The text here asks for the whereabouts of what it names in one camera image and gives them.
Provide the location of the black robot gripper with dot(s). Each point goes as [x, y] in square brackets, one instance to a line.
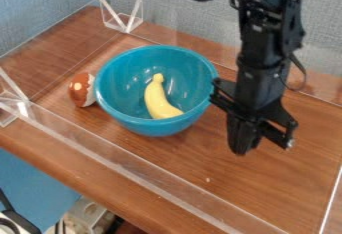
[251, 101]

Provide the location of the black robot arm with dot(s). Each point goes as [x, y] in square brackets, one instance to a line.
[271, 34]

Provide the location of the blue plastic bowl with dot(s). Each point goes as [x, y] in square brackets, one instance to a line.
[124, 76]

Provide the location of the yellow toy banana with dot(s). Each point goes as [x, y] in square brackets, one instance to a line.
[158, 105]

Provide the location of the clear acrylic back barrier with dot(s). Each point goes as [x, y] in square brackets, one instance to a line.
[318, 85]

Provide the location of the clear acrylic barrier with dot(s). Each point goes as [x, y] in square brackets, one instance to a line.
[146, 194]
[318, 85]

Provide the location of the brown white toy mushroom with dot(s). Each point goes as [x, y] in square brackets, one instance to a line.
[80, 89]

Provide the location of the grey box under table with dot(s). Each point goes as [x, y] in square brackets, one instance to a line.
[87, 218]

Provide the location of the clear acrylic front barrier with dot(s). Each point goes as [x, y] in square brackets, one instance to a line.
[146, 194]

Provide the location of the black chair edge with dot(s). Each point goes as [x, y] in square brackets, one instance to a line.
[12, 222]

